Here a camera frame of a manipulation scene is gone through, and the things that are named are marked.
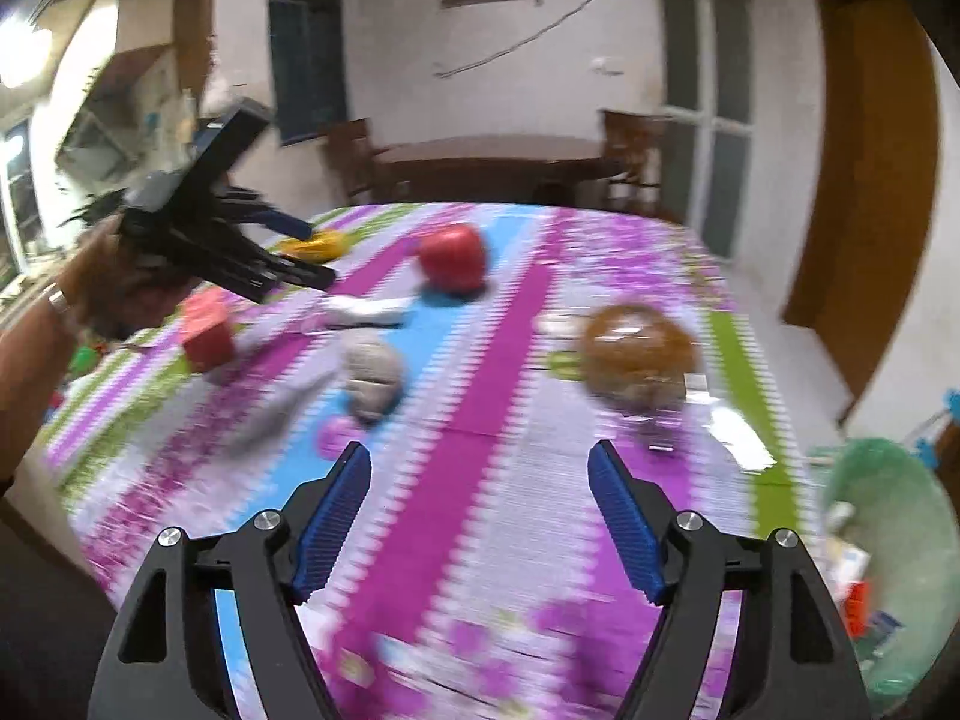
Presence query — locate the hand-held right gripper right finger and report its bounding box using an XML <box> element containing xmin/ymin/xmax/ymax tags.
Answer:
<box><xmin>587</xmin><ymin>439</ymin><xmax>871</xmax><ymax>720</ymax></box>

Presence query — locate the dark wooden round table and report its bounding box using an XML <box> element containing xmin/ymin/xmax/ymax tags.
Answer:
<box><xmin>371</xmin><ymin>135</ymin><xmax>623</xmax><ymax>205</ymax></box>

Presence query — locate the green plastic basin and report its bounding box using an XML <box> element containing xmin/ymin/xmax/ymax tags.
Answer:
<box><xmin>810</xmin><ymin>439</ymin><xmax>955</xmax><ymax>717</ymax></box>

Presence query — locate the white wrapper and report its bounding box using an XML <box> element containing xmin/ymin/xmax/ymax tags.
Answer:
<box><xmin>300</xmin><ymin>294</ymin><xmax>412</xmax><ymax>331</ymax></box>

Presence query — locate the brown wooden door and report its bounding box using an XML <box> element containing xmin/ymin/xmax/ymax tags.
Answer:
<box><xmin>784</xmin><ymin>0</ymin><xmax>942</xmax><ymax>421</ymax></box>

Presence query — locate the red apple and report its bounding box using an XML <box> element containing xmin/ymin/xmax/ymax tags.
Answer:
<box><xmin>416</xmin><ymin>223</ymin><xmax>488</xmax><ymax>293</ymax></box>

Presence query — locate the bread in clear bag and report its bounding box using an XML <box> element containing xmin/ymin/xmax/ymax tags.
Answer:
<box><xmin>581</xmin><ymin>304</ymin><xmax>702</xmax><ymax>413</ymax></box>

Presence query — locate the glass double door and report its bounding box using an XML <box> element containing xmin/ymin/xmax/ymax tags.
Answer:
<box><xmin>652</xmin><ymin>0</ymin><xmax>755</xmax><ymax>263</ymax></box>

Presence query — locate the dark window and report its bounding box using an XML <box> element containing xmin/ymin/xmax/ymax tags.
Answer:
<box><xmin>268</xmin><ymin>0</ymin><xmax>350</xmax><ymax>147</ymax></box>

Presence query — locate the person's left hand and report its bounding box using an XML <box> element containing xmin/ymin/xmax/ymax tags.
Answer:
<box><xmin>64</xmin><ymin>214</ymin><xmax>200</xmax><ymax>342</ymax></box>

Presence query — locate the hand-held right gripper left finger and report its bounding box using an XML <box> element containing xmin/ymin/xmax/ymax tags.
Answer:
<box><xmin>88</xmin><ymin>441</ymin><xmax>374</xmax><ymax>720</ymax></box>

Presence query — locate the person's left forearm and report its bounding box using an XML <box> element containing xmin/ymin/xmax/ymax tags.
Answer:
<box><xmin>0</xmin><ymin>300</ymin><xmax>83</xmax><ymax>496</ymax></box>

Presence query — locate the person's dark clothing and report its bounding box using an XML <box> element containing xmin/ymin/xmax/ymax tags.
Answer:
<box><xmin>0</xmin><ymin>476</ymin><xmax>125</xmax><ymax>720</ymax></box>

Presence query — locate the purple floral tablecloth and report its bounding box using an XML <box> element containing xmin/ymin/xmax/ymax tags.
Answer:
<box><xmin>41</xmin><ymin>201</ymin><xmax>833</xmax><ymax>720</ymax></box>

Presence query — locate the wooden chair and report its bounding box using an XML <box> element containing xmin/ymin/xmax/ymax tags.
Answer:
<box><xmin>322</xmin><ymin>118</ymin><xmax>392</xmax><ymax>207</ymax></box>
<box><xmin>598</xmin><ymin>109</ymin><xmax>677</xmax><ymax>224</ymax></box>

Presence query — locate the yellow wrapper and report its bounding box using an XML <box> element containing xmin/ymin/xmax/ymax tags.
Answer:
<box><xmin>281</xmin><ymin>231</ymin><xmax>353</xmax><ymax>260</ymax></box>

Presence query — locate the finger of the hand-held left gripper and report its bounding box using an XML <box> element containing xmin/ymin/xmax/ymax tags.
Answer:
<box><xmin>214</xmin><ymin>187</ymin><xmax>312</xmax><ymax>239</ymax></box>
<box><xmin>217</xmin><ymin>234</ymin><xmax>337</xmax><ymax>306</ymax></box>

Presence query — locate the crumpled paper ball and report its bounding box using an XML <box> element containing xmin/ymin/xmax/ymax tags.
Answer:
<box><xmin>339</xmin><ymin>330</ymin><xmax>406</xmax><ymax>425</ymax></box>

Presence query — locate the red box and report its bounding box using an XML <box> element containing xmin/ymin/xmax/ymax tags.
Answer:
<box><xmin>180</xmin><ymin>291</ymin><xmax>237</xmax><ymax>372</ymax></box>

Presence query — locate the clear plastic wrapper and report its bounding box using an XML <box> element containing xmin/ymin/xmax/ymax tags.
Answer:
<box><xmin>686</xmin><ymin>390</ymin><xmax>781</xmax><ymax>475</ymax></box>

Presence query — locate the silver bracelet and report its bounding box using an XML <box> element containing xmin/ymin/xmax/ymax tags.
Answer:
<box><xmin>43</xmin><ymin>283</ymin><xmax>77</xmax><ymax>325</ymax></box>

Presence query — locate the thin wall cable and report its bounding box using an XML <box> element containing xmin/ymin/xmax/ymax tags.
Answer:
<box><xmin>433</xmin><ymin>0</ymin><xmax>650</xmax><ymax>80</ymax></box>

